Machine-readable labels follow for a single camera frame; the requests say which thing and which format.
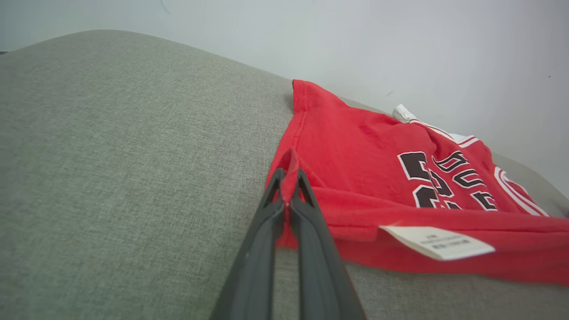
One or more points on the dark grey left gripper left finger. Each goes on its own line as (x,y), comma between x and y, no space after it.
(253,275)

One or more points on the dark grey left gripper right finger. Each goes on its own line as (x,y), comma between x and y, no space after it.
(320,275)

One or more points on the red garment with black lettering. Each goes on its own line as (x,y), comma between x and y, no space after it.
(355,155)

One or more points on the grey fabric sofa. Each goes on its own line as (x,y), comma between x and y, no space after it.
(111,178)

